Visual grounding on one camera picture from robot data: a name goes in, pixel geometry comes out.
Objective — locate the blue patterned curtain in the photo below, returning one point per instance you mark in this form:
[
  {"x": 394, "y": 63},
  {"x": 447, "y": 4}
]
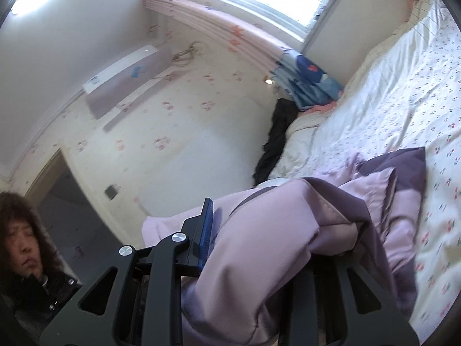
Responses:
[{"x": 309, "y": 79}]

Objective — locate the black garment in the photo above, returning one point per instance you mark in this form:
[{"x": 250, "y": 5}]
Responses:
[{"x": 277, "y": 140}]

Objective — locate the pink cloth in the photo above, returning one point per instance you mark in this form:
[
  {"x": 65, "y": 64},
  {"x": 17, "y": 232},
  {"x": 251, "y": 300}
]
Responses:
[{"x": 320, "y": 109}]

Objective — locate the person's head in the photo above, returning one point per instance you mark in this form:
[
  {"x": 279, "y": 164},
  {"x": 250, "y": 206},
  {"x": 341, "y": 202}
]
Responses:
[{"x": 25, "y": 238}]

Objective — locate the lilac and purple jacket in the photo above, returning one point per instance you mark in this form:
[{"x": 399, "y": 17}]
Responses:
[{"x": 270, "y": 220}]

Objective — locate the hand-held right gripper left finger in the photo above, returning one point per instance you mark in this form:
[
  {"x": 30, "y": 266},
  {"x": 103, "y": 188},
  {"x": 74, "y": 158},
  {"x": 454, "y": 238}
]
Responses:
[{"x": 205, "y": 230}]

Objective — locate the dark wall switch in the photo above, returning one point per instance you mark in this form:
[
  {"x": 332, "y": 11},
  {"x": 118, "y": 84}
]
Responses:
[{"x": 111, "y": 191}]

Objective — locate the white pillow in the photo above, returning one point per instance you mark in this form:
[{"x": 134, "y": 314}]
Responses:
[{"x": 302, "y": 144}]

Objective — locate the wooden door frame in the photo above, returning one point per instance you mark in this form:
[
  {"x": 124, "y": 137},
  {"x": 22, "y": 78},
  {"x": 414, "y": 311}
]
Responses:
[{"x": 43, "y": 173}]

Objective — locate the person's black jacket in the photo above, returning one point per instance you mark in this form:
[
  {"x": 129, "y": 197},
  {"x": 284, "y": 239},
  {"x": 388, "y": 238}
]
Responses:
[{"x": 36, "y": 299}]

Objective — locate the white air conditioner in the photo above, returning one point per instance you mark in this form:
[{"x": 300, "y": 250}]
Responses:
[{"x": 119, "y": 83}]

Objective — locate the floral bed sheet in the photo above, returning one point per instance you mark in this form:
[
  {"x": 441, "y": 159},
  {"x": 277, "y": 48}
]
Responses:
[{"x": 414, "y": 97}]

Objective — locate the pink curtain box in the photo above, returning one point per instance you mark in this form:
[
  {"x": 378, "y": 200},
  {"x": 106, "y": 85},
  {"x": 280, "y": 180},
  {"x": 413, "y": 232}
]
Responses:
[{"x": 216, "y": 18}]

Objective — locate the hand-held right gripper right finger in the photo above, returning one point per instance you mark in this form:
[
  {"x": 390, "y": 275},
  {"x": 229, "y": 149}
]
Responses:
[{"x": 392, "y": 319}]

